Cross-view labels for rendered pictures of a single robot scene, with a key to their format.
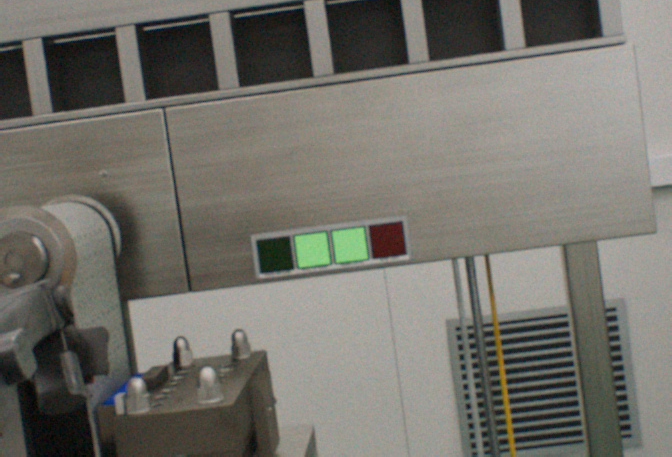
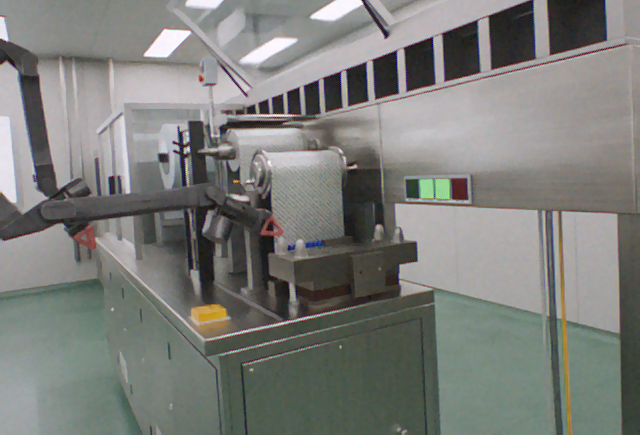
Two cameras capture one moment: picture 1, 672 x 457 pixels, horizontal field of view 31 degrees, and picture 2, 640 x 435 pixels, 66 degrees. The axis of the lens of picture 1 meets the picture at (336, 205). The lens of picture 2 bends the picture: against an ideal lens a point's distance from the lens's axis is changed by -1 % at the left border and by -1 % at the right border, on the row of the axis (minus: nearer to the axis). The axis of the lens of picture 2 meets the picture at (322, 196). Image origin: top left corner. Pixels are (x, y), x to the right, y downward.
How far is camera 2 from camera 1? 1.34 m
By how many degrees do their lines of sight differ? 57
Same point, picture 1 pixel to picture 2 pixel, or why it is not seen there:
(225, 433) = (291, 274)
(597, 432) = (627, 364)
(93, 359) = (256, 224)
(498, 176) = (522, 153)
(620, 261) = not seen: outside the picture
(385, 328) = not seen: outside the picture
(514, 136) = (534, 124)
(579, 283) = (625, 245)
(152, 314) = not seen: hidden behind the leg
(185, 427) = (282, 266)
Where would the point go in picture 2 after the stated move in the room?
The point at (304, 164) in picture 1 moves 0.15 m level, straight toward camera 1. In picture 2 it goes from (427, 137) to (384, 138)
